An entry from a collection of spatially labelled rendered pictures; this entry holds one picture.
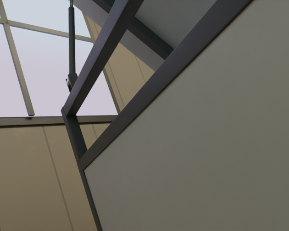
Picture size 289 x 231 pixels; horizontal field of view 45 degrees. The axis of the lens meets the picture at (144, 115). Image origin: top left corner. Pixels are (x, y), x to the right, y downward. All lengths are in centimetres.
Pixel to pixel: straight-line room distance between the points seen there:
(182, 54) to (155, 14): 74
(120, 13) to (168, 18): 55
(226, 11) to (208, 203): 32
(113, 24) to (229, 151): 40
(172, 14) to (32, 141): 117
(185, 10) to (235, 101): 77
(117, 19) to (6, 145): 135
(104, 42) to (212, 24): 38
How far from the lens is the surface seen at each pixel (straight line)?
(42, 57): 242
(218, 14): 52
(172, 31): 132
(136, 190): 86
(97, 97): 255
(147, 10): 133
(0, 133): 201
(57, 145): 217
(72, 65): 118
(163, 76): 64
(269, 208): 52
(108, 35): 82
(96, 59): 91
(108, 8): 137
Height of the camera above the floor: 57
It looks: 15 degrees up
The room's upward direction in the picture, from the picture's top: 21 degrees counter-clockwise
